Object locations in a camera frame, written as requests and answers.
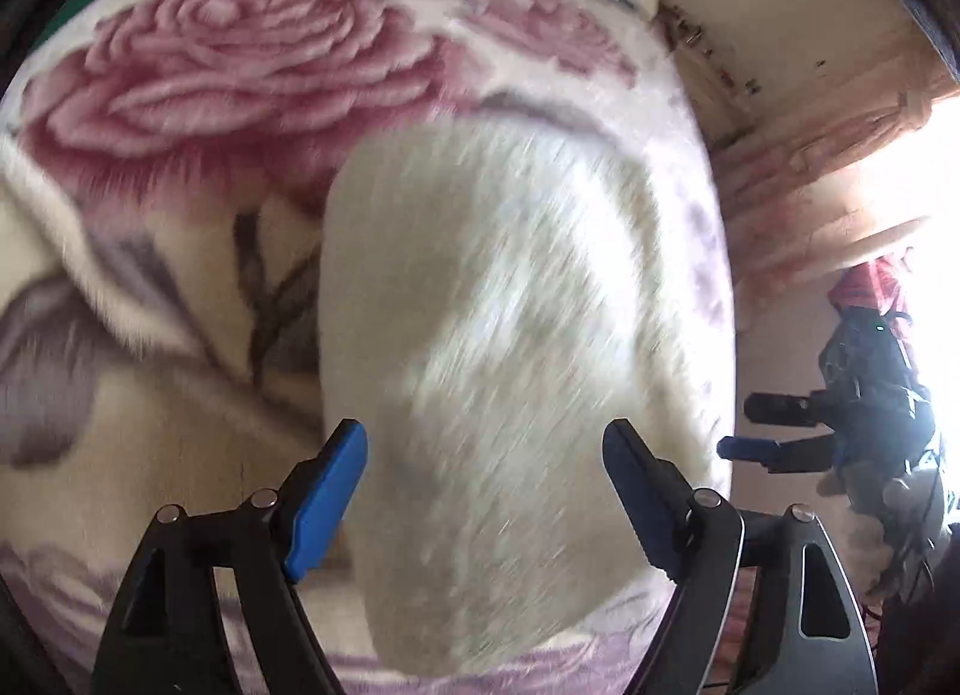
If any window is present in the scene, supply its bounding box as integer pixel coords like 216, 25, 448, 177
911, 88, 960, 441

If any white tweed jacket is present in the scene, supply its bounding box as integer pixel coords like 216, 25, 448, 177
319, 118, 732, 677

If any beige nightstand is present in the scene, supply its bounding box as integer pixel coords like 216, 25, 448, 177
660, 5, 762, 149

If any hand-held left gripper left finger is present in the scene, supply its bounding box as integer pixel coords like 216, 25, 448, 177
91, 419, 368, 695

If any floral plush blanket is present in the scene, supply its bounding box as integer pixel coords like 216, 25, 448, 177
0, 0, 740, 695

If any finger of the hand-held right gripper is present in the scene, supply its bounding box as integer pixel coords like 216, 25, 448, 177
716, 435, 839, 476
745, 393, 830, 431

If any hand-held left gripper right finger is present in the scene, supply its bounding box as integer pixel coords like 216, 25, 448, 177
602, 419, 878, 695

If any person's right hand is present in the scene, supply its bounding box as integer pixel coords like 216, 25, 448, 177
817, 459, 950, 595

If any pink fleece garment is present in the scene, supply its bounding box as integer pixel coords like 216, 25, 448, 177
829, 256, 920, 370

